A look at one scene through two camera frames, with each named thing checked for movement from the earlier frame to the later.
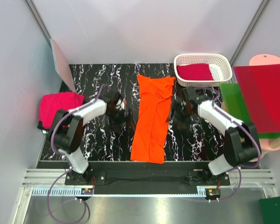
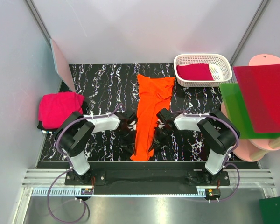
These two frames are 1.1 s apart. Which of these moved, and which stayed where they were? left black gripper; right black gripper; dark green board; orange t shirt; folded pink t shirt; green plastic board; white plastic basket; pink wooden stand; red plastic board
Moved: right black gripper; orange t shirt; left black gripper
Stayed: white plastic basket; dark green board; pink wooden stand; green plastic board; folded pink t shirt; red plastic board
